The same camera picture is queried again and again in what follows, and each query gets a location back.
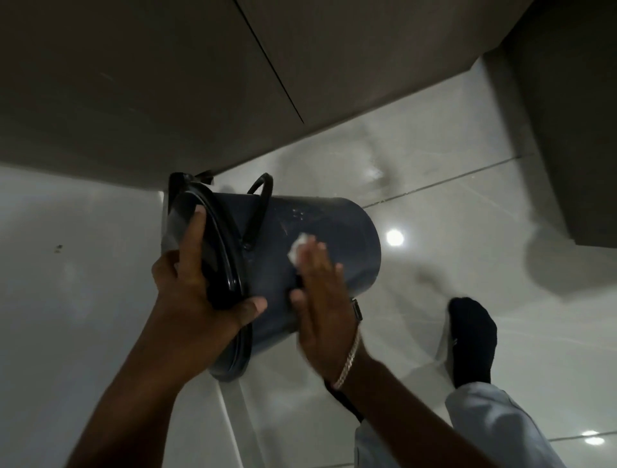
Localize person's right hand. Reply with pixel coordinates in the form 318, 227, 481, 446
288, 238, 363, 387

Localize person's left hand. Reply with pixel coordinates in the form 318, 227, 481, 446
151, 204, 269, 368

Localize white tissue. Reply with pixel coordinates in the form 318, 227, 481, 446
287, 233, 315, 265

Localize black bin lid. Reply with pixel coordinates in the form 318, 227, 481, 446
166, 172, 254, 349

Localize dark blue trash bin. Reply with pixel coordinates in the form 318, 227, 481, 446
207, 173, 382, 383

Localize person's right forearm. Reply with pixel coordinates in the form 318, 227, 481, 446
333, 333, 503, 468

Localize person's left forearm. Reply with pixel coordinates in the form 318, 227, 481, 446
65, 333, 213, 468

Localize black sock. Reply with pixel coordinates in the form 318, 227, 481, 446
448, 296, 498, 389

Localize light trousers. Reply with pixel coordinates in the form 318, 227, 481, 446
354, 381, 568, 468

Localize wide brown cabinet door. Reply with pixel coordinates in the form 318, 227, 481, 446
0, 0, 308, 192

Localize narrow brown cabinet door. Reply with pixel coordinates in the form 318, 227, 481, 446
235, 0, 537, 127

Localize brown side cabinet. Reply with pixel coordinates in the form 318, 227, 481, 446
482, 0, 617, 296

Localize silver chain bracelet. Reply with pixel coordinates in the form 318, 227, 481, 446
332, 331, 362, 390

